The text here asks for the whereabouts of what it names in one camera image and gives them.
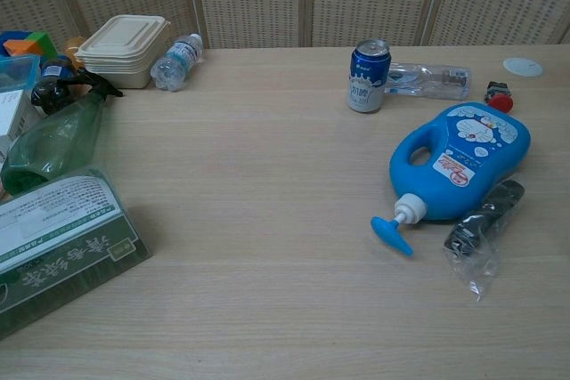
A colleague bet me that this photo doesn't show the beige takeaway container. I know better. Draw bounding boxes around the beige takeaway container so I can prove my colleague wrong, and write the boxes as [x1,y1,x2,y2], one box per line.
[74,14,173,90]

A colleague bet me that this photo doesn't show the green tea box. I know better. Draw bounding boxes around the green tea box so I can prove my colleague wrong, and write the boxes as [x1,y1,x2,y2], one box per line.
[0,166,153,342]

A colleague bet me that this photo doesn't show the blue drink can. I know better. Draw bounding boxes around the blue drink can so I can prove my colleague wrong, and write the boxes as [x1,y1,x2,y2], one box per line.
[346,39,393,115]

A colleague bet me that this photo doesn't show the clear water bottle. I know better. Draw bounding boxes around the clear water bottle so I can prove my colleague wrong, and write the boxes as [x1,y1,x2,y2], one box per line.
[150,33,206,93]

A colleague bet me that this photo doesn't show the blue detergent pump bottle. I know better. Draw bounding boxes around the blue detergent pump bottle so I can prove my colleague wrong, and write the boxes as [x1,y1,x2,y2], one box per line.
[370,101,533,258]

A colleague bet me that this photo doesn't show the black item in clear bag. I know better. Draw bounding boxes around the black item in clear bag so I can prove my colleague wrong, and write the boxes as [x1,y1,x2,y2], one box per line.
[442,179,527,303]

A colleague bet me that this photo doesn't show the green spray bottle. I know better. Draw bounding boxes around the green spray bottle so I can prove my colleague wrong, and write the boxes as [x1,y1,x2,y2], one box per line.
[0,69,125,198]

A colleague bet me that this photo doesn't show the small cola bottle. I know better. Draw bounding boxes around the small cola bottle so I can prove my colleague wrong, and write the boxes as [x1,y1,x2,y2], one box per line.
[30,54,86,117]

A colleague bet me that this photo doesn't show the white round table grommet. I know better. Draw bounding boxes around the white round table grommet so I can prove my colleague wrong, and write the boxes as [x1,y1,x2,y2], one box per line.
[502,56,545,79]

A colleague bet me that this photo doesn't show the small white carton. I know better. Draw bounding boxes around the small white carton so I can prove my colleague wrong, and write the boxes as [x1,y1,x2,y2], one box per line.
[0,87,45,168]

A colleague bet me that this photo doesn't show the colourful block puzzle cube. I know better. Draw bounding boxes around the colourful block puzzle cube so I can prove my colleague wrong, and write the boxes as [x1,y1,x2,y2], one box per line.
[0,29,60,59]

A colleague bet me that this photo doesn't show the blue translucent plastic container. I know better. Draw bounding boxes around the blue translucent plastic container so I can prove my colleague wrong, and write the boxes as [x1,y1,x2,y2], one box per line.
[0,53,43,93]

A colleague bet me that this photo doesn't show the red push button switch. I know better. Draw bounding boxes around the red push button switch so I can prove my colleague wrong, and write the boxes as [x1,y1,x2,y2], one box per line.
[484,80,516,115]

